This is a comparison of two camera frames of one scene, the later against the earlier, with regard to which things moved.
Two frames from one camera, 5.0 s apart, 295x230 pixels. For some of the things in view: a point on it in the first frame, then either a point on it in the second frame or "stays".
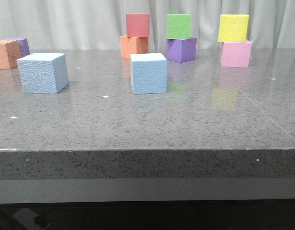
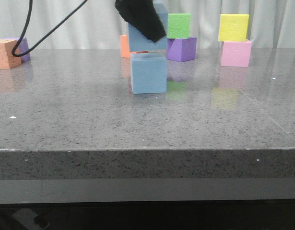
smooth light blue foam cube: [148, 72] stays
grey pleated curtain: [99, 24] stays
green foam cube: [178, 26] stays
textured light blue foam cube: [43, 73] -> [139, 41]
